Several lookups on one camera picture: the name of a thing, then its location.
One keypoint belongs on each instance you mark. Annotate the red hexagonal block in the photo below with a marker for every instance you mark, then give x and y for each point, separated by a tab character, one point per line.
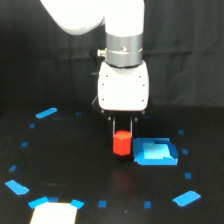
122	143

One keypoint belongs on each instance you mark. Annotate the blue tape square patch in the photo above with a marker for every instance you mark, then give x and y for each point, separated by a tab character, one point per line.
155	152

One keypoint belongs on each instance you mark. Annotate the long blue tape bottom-right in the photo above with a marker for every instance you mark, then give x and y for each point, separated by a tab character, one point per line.
186	198

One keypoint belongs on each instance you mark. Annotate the long blue tape left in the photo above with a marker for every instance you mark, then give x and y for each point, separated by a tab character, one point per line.
17	188

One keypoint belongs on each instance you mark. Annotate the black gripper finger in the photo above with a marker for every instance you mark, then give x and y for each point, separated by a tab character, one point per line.
113	125
133	123

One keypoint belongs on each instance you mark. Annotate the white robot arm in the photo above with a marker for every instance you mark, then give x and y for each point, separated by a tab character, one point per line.
123	21

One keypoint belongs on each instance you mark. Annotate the long blue tape bottom-left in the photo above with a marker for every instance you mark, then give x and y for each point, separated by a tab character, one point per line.
37	202

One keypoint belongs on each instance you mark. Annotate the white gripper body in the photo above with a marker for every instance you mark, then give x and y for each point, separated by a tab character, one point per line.
122	90

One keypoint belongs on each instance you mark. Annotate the blue tape beside paper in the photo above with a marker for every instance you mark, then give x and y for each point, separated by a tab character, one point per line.
77	204

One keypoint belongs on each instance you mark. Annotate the white paper sheet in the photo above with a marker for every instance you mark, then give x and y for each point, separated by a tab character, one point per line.
54	213

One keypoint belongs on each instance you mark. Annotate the long blue tape top-left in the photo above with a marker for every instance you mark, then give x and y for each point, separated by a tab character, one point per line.
46	113

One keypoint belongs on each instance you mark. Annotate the black backdrop curtain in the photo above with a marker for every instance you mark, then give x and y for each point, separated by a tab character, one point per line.
183	48

